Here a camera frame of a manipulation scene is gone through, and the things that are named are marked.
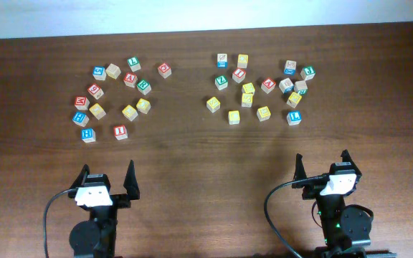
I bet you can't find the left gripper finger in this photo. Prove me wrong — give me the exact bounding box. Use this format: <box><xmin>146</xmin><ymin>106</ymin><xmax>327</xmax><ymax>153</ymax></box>
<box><xmin>123</xmin><ymin>160</ymin><xmax>140</xmax><ymax>200</ymax></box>
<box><xmin>70</xmin><ymin>164</ymin><xmax>90</xmax><ymax>189</ymax></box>

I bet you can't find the red i block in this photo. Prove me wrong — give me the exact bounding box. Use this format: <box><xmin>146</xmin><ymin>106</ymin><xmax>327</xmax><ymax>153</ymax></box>
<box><xmin>232</xmin><ymin>68</ymin><xmax>246</xmax><ymax>83</ymax></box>
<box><xmin>113</xmin><ymin>125</ymin><xmax>128</xmax><ymax>140</ymax></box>

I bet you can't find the yellow C block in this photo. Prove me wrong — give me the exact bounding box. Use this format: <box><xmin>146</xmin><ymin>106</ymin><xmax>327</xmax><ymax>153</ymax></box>
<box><xmin>228</xmin><ymin>110</ymin><xmax>240</xmax><ymax>125</ymax></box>

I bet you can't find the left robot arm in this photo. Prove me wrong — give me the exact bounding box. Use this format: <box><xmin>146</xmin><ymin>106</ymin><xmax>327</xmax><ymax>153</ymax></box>
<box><xmin>68</xmin><ymin>161</ymin><xmax>140</xmax><ymax>258</ymax></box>

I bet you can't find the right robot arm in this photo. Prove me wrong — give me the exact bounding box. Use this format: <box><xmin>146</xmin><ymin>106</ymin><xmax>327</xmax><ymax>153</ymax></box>
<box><xmin>293</xmin><ymin>150</ymin><xmax>397</xmax><ymax>258</ymax></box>

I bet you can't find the blue H block lower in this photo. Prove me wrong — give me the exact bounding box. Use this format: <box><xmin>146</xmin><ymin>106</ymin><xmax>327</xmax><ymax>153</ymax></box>
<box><xmin>81</xmin><ymin>128</ymin><xmax>96</xmax><ymax>143</ymax></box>

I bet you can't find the blue h block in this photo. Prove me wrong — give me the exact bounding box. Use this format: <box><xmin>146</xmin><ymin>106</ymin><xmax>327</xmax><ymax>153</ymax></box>
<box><xmin>72</xmin><ymin>112</ymin><xmax>90</xmax><ymax>127</ymax></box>
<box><xmin>81</xmin><ymin>128</ymin><xmax>96</xmax><ymax>143</ymax></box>

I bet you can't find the blue L block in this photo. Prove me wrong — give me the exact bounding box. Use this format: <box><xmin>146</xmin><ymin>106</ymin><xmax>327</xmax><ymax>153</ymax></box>
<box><xmin>287</xmin><ymin>110</ymin><xmax>302</xmax><ymax>126</ymax></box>

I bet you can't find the blue H block upper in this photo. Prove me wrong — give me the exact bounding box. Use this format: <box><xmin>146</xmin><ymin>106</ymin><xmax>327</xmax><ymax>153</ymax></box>
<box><xmin>72</xmin><ymin>112</ymin><xmax>90</xmax><ymax>127</ymax></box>

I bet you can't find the yellow block far left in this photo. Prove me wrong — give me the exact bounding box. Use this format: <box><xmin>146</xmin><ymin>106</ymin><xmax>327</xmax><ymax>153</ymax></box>
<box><xmin>89</xmin><ymin>103</ymin><xmax>106</xmax><ymax>120</ymax></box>

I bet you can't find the yellow block left lower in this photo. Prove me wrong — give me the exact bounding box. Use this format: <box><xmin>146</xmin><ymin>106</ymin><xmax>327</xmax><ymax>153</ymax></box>
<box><xmin>122</xmin><ymin>105</ymin><xmax>138</xmax><ymax>121</ymax></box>

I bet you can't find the red M block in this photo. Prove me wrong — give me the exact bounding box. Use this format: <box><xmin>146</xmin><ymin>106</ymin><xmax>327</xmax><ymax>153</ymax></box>
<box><xmin>74</xmin><ymin>96</ymin><xmax>90</xmax><ymax>110</ymax></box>

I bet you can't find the yellow block left upper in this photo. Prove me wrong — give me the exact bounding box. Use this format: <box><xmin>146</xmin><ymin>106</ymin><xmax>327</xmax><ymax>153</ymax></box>
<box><xmin>136</xmin><ymin>98</ymin><xmax>151</xmax><ymax>114</ymax></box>

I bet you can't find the green sided wooden block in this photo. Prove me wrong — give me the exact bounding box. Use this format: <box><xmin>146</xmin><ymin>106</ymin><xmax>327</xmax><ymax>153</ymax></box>
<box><xmin>294</xmin><ymin>80</ymin><xmax>308</xmax><ymax>95</ymax></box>

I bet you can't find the blue sided wooden block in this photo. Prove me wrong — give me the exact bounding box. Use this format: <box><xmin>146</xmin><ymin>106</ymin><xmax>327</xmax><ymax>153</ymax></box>
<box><xmin>279</xmin><ymin>78</ymin><xmax>294</xmax><ymax>94</ymax></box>

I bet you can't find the red 6 block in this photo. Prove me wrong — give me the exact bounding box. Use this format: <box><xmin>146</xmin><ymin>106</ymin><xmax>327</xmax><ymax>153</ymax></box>
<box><xmin>87</xmin><ymin>84</ymin><xmax>104</xmax><ymax>100</ymax></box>

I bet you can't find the green J block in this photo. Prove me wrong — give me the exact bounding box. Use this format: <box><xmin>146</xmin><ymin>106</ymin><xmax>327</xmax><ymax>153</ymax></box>
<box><xmin>300</xmin><ymin>66</ymin><xmax>316</xmax><ymax>80</ymax></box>

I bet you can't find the yellow block centre lower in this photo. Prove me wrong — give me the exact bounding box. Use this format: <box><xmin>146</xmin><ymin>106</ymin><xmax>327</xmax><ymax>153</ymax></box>
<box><xmin>241</xmin><ymin>93</ymin><xmax>253</xmax><ymax>108</ymax></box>

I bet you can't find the red A block right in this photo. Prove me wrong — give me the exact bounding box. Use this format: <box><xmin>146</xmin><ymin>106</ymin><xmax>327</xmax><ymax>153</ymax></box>
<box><xmin>261</xmin><ymin>77</ymin><xmax>276</xmax><ymax>94</ymax></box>

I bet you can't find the red a block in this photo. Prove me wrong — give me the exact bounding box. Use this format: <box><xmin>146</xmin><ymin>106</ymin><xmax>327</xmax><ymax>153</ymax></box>
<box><xmin>261</xmin><ymin>77</ymin><xmax>276</xmax><ymax>94</ymax></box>
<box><xmin>123</xmin><ymin>72</ymin><xmax>138</xmax><ymax>87</ymax></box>

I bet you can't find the green R block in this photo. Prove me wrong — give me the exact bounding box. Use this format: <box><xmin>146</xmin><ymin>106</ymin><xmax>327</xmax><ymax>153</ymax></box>
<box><xmin>136</xmin><ymin>80</ymin><xmax>152</xmax><ymax>95</ymax></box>

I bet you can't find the yellow block centre upper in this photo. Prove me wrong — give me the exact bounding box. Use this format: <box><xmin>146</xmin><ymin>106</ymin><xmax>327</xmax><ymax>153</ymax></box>
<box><xmin>242</xmin><ymin>82</ymin><xmax>255</xmax><ymax>95</ymax></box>

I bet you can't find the blue picture block right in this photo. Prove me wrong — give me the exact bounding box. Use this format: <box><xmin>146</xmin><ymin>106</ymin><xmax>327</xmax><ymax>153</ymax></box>
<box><xmin>283</xmin><ymin>60</ymin><xmax>297</xmax><ymax>75</ymax></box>

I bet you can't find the blue picture block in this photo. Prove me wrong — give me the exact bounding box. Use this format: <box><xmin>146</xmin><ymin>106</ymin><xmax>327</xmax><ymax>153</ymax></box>
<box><xmin>283</xmin><ymin>60</ymin><xmax>297</xmax><ymax>75</ymax></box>
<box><xmin>217</xmin><ymin>53</ymin><xmax>228</xmax><ymax>68</ymax></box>

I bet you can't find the red A block left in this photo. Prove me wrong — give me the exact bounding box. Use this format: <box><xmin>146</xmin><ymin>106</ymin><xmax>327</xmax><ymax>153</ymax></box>
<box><xmin>123</xmin><ymin>72</ymin><xmax>138</xmax><ymax>87</ymax></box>

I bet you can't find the blue 5 block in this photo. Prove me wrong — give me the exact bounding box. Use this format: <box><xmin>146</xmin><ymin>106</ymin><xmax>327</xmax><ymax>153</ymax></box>
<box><xmin>92</xmin><ymin>66</ymin><xmax>107</xmax><ymax>81</ymax></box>

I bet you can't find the yellow block centre left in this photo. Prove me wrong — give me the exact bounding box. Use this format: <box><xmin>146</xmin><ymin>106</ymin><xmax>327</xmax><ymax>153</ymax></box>
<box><xmin>206</xmin><ymin>97</ymin><xmax>221</xmax><ymax>113</ymax></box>

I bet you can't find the plain wooden block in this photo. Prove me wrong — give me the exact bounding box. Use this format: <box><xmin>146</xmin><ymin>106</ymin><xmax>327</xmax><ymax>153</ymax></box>
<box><xmin>105</xmin><ymin>63</ymin><xmax>121</xmax><ymax>80</ymax></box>

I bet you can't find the red Q block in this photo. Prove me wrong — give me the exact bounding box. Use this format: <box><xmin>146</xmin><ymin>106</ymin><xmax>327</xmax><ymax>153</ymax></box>
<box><xmin>158</xmin><ymin>62</ymin><xmax>172</xmax><ymax>79</ymax></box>

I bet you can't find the green Z block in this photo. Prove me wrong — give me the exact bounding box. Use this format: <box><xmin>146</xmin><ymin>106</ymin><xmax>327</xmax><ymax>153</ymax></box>
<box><xmin>214</xmin><ymin>75</ymin><xmax>228</xmax><ymax>90</ymax></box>

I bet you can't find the green L block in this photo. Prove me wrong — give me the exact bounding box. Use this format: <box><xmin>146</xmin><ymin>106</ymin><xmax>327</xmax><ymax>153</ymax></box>
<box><xmin>127</xmin><ymin>57</ymin><xmax>141</xmax><ymax>72</ymax></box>

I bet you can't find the yellow block top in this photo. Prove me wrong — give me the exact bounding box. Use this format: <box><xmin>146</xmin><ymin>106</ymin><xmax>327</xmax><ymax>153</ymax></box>
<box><xmin>237</xmin><ymin>54</ymin><xmax>249</xmax><ymax>69</ymax></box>

